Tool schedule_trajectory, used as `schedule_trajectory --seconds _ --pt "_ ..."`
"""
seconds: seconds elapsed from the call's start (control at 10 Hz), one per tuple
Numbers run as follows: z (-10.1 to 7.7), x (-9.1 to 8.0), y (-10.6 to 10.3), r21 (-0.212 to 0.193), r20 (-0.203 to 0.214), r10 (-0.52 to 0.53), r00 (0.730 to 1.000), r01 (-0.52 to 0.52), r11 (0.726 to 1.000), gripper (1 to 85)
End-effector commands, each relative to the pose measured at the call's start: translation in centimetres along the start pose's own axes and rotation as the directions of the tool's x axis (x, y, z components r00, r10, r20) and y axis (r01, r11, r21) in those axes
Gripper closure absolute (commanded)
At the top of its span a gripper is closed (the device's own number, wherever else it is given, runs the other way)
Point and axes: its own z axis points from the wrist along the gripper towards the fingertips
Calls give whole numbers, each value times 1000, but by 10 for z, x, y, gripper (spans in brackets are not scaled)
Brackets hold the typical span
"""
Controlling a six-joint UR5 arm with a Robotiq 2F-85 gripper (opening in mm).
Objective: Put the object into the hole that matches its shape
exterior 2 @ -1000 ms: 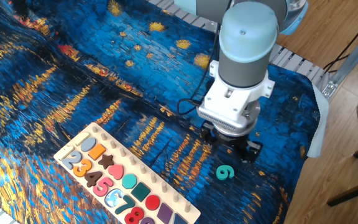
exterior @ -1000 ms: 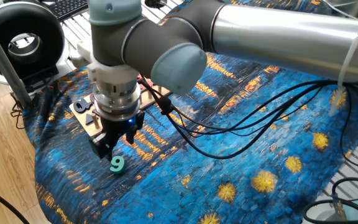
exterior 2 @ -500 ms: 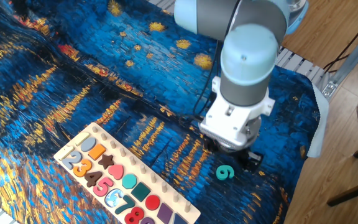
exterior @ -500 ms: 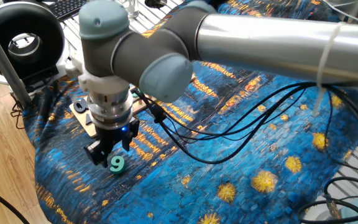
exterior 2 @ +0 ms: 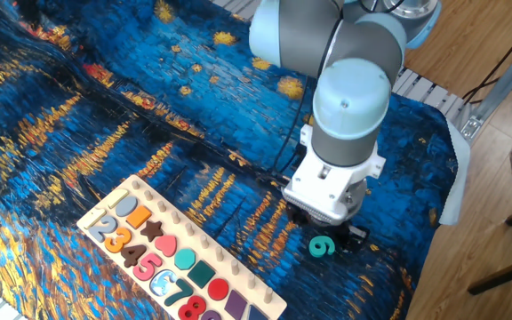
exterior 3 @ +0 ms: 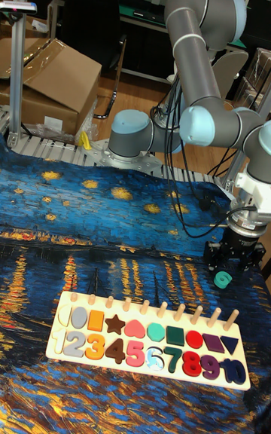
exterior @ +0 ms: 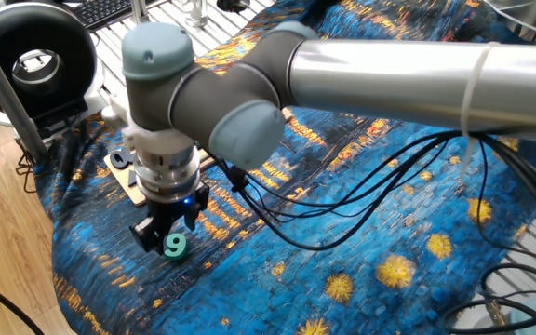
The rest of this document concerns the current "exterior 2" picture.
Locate purple trapezoid shape piece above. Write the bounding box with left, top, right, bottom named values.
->
left=224, top=289, right=248, bottom=320

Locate dark green number seven piece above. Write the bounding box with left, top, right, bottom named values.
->
left=164, top=278, right=195, bottom=308

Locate pink heart shape piece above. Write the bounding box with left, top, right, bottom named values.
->
left=155, top=235, right=178, bottom=258

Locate aluminium frame bar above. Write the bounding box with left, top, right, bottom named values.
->
left=459, top=38, right=512, bottom=144

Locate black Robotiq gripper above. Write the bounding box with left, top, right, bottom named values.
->
left=286, top=205, right=371, bottom=254

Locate red circle shape piece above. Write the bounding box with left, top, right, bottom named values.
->
left=206, top=277, right=230, bottom=301

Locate grey-blue oval shape piece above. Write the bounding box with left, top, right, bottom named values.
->
left=114, top=196, right=139, bottom=218

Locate white under cloth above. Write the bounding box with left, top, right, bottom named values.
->
left=437, top=118, right=473, bottom=227

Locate starry night print tablecloth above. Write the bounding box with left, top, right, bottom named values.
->
left=0, top=0, right=460, bottom=320

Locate black floor cable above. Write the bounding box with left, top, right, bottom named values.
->
left=461, top=12, right=512, bottom=106

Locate brown star shape piece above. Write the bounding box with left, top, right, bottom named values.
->
left=140, top=220, right=164, bottom=243

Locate brown number four piece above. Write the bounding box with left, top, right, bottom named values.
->
left=120, top=244, right=148, bottom=268

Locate grey-blue number two piece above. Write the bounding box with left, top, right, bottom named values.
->
left=87, top=216, right=117, bottom=244

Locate red number eight piece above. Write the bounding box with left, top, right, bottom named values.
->
left=177, top=295, right=207, bottom=320

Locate orange rectangle shape piece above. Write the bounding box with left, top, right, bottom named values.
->
left=125, top=204, right=153, bottom=229

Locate teal hexagon shape piece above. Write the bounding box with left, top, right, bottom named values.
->
left=173, top=248, right=197, bottom=271

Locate teal number six piece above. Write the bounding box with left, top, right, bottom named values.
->
left=308, top=235, right=336, bottom=259

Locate cream semicircle shape piece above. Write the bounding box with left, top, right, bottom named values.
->
left=107, top=189, right=130, bottom=209

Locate dark green square piece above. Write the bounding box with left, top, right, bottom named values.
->
left=187, top=260, right=217, bottom=289

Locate wooden number shape puzzle board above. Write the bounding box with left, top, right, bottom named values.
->
left=76, top=174, right=288, bottom=320

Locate pink number five piece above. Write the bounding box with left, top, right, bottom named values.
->
left=132, top=252, right=163, bottom=282

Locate navy triangle shape piece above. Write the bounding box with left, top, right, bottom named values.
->
left=246, top=304, right=269, bottom=320

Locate orange number three piece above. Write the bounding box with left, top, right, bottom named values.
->
left=103, top=227, right=132, bottom=254

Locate cream number one piece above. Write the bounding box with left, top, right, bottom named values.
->
left=84, top=207, right=107, bottom=230

